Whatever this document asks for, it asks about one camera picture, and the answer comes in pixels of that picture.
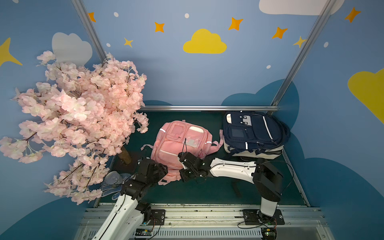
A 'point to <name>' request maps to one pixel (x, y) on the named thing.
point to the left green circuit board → (143, 232)
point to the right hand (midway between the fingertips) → (181, 174)
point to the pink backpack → (176, 136)
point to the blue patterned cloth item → (106, 189)
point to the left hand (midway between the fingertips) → (165, 167)
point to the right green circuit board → (268, 233)
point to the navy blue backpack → (254, 135)
